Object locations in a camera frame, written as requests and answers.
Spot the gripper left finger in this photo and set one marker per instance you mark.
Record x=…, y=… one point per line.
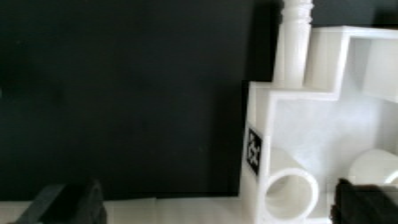
x=67, y=204

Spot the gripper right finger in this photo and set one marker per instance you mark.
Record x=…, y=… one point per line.
x=364, y=204

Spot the white chair seat block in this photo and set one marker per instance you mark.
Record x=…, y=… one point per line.
x=322, y=119

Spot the white border fence frame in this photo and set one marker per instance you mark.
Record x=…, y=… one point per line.
x=176, y=211

